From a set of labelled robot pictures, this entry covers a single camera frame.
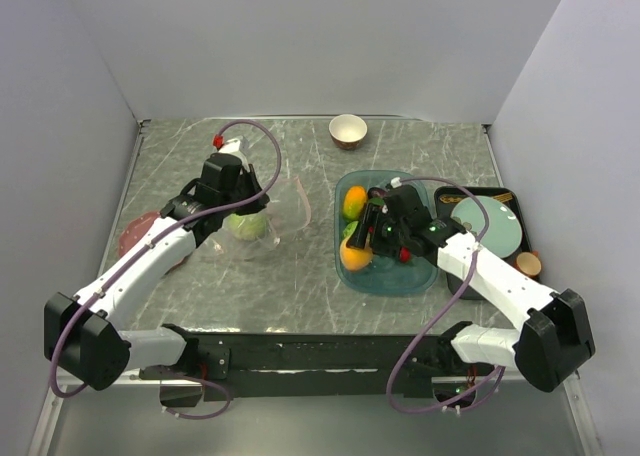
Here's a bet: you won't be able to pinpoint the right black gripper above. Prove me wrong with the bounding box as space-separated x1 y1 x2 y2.
346 202 409 259

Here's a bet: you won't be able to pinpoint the orange fruit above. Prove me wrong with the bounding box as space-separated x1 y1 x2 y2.
339 239 374 272

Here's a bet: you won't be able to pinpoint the pale green cabbage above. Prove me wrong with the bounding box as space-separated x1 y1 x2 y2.
225 213 268 241

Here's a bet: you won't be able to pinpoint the clear zip top bag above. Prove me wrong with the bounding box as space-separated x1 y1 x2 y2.
203 176 311 261

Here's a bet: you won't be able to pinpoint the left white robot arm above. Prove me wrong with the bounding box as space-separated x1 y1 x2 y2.
44 137 269 391

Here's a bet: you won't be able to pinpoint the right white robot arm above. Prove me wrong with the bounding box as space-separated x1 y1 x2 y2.
341 178 595 392

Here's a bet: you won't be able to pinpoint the teal plastic food tray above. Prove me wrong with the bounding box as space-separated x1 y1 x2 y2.
333 170 439 295

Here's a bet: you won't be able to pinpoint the small green lettuce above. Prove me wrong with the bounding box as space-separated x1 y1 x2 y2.
342 221 358 239

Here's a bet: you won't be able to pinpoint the yellow green mango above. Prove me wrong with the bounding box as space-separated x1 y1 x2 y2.
342 186 368 221

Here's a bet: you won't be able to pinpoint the red chili pepper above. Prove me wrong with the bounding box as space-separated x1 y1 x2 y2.
399 248 411 263

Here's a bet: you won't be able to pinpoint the purple eggplant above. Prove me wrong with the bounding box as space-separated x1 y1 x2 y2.
367 187 387 199

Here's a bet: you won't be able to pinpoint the pink plate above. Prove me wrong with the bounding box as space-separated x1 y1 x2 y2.
118 210 189 275

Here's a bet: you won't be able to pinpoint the beige ceramic bowl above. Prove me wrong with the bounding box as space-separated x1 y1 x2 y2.
329 114 368 150

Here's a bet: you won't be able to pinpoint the black serving tray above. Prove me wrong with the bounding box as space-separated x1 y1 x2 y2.
434 186 542 281

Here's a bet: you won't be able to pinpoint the light green plate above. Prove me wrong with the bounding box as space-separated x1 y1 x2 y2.
451 196 523 258

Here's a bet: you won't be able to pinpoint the wooden chopsticks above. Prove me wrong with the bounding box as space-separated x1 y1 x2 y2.
491 192 514 203

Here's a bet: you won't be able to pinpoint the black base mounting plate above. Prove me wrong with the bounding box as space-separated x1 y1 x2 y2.
138 325 496 407

